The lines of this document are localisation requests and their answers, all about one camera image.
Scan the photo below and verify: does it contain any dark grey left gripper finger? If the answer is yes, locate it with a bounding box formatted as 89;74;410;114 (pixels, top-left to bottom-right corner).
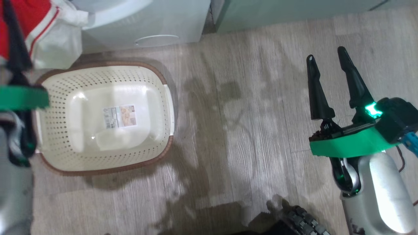
2;0;34;86

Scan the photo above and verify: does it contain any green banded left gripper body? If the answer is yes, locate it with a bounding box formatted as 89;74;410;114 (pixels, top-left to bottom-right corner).
0;86;50;112

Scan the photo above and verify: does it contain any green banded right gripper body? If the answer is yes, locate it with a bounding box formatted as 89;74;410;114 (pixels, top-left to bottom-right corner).
309;119;402;159

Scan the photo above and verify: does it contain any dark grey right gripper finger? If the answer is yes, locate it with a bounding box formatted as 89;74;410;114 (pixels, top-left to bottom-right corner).
306;54;336;121
337;46;375;110

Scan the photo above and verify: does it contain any red white striped garment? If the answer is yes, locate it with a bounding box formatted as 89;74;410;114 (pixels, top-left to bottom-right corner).
0;0;88;70

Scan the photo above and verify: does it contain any white washing machine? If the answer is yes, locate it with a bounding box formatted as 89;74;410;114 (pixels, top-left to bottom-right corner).
70;0;211;54

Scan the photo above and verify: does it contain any cream perforated laundry basket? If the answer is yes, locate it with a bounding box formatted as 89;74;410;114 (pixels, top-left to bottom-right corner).
34;61;175;177

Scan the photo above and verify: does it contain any pale green cabinet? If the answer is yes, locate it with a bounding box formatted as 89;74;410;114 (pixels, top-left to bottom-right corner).
211;0;418;34

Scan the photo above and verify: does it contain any paper label inside basket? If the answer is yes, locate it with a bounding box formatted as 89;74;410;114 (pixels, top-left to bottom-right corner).
103;104;137;129

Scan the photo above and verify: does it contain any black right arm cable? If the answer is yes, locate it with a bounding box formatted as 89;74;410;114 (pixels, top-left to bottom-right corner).
394;145;406;172

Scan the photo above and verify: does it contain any blue right camera connector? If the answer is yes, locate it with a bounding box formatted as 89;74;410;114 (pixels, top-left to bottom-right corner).
402;132;418;156

